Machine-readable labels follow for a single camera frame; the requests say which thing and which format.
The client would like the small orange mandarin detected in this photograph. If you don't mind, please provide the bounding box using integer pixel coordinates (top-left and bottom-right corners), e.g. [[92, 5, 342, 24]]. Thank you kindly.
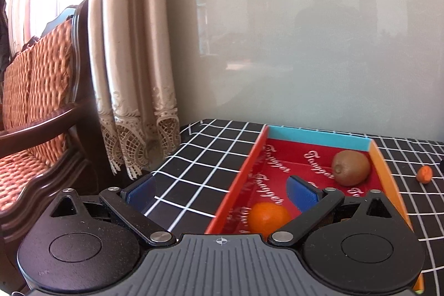
[[416, 166, 433, 183]]

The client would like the colourful cardboard box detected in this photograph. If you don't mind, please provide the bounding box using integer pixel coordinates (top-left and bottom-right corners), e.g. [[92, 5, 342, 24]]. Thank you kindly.
[[205, 124, 425, 295]]

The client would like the large orange mandarin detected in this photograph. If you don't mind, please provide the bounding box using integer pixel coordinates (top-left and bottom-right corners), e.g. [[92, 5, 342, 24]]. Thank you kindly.
[[247, 202, 293, 241]]

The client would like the brown kiwi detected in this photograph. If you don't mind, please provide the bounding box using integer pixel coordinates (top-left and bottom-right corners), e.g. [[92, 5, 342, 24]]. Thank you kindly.
[[331, 150, 371, 186]]

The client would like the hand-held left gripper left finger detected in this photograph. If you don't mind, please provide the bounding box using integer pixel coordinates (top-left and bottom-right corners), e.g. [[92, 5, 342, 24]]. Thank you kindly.
[[47, 174, 176, 246]]

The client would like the dark wooden woven chair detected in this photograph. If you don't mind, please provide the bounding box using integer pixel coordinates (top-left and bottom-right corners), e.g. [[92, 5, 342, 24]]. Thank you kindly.
[[0, 0, 115, 244]]

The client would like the dark cloth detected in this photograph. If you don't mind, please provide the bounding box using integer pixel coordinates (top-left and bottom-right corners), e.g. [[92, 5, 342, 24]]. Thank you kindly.
[[0, 0, 11, 75]]

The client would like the beige lace curtain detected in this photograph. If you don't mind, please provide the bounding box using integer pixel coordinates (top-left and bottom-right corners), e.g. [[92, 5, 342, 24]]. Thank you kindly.
[[88, 0, 183, 180]]

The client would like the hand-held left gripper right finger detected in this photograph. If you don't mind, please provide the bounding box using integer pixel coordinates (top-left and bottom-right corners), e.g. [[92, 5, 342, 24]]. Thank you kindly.
[[269, 175, 398, 246]]

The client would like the black white checked tablecloth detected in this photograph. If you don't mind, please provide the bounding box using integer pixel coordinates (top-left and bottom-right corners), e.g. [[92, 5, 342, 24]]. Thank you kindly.
[[139, 119, 444, 296]]

